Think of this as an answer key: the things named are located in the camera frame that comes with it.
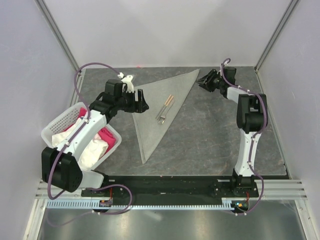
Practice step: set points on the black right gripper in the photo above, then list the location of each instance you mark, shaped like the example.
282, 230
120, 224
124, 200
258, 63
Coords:
205, 81

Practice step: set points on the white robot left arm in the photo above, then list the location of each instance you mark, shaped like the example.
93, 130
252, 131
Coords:
60, 164

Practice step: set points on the silver metal fork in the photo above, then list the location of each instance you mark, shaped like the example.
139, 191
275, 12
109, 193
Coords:
164, 115

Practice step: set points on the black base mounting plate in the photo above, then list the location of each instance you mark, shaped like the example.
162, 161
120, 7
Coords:
212, 186

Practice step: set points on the white plastic laundry basket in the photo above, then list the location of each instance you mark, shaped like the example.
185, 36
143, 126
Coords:
69, 117

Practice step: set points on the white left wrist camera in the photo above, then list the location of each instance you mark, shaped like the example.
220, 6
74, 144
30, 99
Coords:
128, 80

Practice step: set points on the pink cloth in basket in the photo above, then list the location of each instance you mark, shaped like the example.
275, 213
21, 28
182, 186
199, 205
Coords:
107, 136

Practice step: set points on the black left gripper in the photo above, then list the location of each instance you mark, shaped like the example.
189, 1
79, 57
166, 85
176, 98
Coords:
139, 106

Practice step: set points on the grey-green cloth napkin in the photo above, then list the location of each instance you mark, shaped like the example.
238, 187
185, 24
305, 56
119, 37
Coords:
164, 98

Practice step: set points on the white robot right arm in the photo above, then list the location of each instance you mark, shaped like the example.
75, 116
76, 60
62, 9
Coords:
251, 120

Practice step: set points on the aluminium frame rail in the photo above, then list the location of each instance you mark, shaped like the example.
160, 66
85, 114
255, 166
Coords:
274, 189

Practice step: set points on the white folded garment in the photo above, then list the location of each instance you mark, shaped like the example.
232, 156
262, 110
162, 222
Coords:
87, 158

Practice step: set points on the grey slotted cable duct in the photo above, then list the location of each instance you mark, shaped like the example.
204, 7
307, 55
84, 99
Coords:
99, 204

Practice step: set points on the wooden-handled chopstick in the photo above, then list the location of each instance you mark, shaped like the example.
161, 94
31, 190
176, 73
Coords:
164, 105
165, 108

